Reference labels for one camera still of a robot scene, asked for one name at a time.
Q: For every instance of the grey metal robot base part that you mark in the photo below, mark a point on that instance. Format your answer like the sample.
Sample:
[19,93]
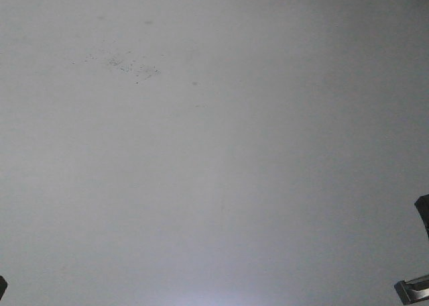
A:
[412,291]

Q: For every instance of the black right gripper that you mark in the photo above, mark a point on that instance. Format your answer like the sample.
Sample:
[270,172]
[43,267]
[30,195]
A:
[422,206]

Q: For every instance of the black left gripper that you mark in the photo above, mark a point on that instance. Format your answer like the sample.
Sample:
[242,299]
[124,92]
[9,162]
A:
[3,286]

